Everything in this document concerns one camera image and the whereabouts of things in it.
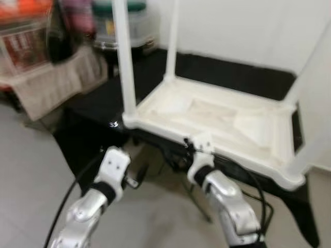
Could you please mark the green lidded clear box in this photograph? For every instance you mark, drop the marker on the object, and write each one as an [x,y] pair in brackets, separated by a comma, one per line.
[134,23]

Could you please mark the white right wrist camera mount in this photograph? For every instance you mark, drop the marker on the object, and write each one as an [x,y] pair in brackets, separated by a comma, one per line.
[201,150]

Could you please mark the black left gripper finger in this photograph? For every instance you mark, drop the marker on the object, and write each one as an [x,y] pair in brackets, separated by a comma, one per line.
[142,172]

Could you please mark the beige patterned cloth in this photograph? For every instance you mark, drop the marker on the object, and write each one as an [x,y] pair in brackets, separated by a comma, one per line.
[57,82]

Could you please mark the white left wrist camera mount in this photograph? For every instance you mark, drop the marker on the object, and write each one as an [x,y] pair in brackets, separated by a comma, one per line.
[118,168]

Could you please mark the orange lidded storage box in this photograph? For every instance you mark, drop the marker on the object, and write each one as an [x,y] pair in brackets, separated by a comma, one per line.
[20,36]

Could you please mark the black tablecloth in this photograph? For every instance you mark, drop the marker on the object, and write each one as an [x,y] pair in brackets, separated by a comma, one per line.
[88,129]

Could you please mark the white plastic table top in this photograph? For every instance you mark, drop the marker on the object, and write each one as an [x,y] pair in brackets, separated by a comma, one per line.
[217,129]

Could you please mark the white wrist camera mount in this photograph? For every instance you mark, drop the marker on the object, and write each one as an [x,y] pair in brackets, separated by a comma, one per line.
[201,150]
[118,168]

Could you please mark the white plastic table leg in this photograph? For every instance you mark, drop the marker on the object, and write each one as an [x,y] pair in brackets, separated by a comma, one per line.
[171,41]
[310,155]
[310,67]
[124,62]

